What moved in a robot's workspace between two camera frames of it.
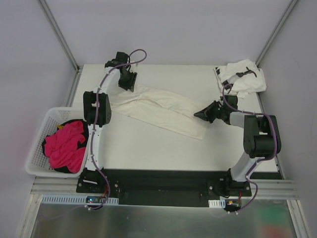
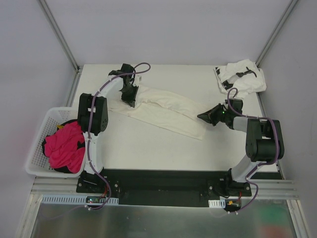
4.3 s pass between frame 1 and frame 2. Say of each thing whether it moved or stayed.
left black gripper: moved
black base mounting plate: stayed
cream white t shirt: stayed
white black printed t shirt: stayed
